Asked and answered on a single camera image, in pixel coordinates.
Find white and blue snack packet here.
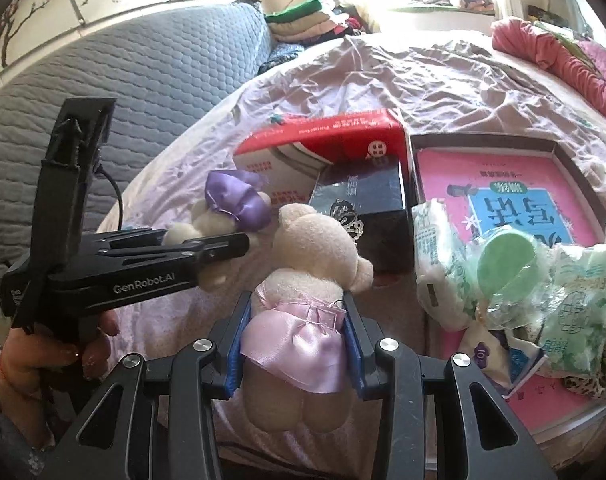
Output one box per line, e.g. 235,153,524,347
458,325,546,398

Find grey quilted cover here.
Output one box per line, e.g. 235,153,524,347
0,2,274,306

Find cream teddy bear pink dress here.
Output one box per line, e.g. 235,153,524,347
240,203,375,435

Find person's left hand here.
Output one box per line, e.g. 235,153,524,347
0,307,120,411

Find black cardboard box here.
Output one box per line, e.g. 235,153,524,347
308,157,415,275

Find black cable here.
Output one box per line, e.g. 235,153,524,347
96,164,125,233

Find pink quilt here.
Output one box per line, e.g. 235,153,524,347
490,17,606,136

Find person's left forearm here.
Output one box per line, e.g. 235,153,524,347
0,340,51,480

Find purple printed blanket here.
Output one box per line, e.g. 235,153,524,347
103,32,606,461

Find tree branch wall decal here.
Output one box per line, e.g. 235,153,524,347
0,0,49,81

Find red and white tissue box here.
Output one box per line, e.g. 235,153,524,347
232,108,410,211

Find green and white tissue pack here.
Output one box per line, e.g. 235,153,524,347
538,245,606,378
413,199,484,331

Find pile of folded clothes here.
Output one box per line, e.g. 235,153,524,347
263,0,379,46

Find dark speckled cloth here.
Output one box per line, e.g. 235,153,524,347
258,40,309,73

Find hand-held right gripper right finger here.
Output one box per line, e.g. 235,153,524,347
340,292,558,480

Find clothes on window sill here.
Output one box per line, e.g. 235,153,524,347
413,0,496,13

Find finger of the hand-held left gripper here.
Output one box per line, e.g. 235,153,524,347
96,227,171,248
97,233,252,286

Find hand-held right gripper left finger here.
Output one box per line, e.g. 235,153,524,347
58,292,256,480

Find green bowl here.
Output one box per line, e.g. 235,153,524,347
475,225,554,331

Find cream teddy bear purple bow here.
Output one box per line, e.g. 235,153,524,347
162,170,274,293

